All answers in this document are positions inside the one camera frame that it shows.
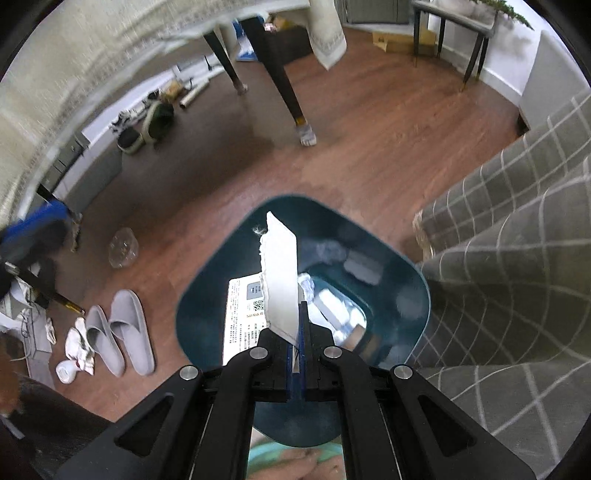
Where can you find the grey low cabinet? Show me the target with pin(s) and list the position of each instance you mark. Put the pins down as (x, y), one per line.
(92, 170)

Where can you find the flat cardboard box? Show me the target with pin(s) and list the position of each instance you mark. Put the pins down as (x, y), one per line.
(397, 41)

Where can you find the white box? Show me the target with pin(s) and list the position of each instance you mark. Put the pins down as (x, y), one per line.
(32, 337)

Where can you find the clear plastic cup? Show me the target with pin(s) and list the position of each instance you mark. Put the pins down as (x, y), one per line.
(123, 248)

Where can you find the potted green plant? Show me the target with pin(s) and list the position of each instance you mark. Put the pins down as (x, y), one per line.
(503, 9)

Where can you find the grey door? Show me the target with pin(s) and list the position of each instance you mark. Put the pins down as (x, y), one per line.
(369, 9)

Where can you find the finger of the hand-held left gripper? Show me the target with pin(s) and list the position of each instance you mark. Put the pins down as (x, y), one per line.
(37, 224)
(37, 258)

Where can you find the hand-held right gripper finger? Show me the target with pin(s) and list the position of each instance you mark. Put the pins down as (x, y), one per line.
(302, 369)
(291, 378)

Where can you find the white printed card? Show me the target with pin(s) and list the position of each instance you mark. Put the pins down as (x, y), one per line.
(242, 323)

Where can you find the white plastic packet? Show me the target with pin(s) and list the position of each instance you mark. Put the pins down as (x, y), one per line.
(337, 309)

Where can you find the grey slipper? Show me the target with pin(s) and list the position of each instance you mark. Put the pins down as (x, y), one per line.
(134, 332)
(106, 341)

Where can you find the light grey armchair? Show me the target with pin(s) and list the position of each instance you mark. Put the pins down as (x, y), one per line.
(554, 69)

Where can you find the grey checked blanket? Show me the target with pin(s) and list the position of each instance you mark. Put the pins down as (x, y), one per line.
(508, 277)

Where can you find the white paper wad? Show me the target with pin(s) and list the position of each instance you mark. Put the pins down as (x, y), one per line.
(364, 267)

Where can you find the dark cloth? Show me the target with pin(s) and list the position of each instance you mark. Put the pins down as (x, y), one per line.
(60, 429)

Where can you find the black gold-tipped chair leg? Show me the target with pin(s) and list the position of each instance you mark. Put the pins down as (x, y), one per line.
(60, 299)

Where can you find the dark wooden table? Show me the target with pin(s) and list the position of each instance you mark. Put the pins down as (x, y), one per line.
(281, 83)

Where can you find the cream patterned tablecloth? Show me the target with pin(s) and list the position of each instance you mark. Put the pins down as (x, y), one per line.
(69, 69)

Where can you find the crumpled white tissue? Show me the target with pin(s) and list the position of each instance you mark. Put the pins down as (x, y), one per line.
(330, 253)

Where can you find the dark round pot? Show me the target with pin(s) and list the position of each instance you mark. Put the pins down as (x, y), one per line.
(129, 141)

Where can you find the white cardboard piece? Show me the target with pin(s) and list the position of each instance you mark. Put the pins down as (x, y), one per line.
(281, 277)

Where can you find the foil wrapper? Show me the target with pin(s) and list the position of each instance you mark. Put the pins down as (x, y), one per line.
(306, 284)

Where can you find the grey dining chair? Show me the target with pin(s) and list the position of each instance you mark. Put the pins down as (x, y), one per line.
(461, 21)

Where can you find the silver rolled tube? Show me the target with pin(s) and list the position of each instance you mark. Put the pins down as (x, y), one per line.
(194, 95)

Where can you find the blue and white bag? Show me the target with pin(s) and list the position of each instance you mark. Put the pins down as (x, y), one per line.
(244, 44)

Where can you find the teal plastic bin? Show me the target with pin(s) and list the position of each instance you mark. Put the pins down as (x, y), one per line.
(221, 258)

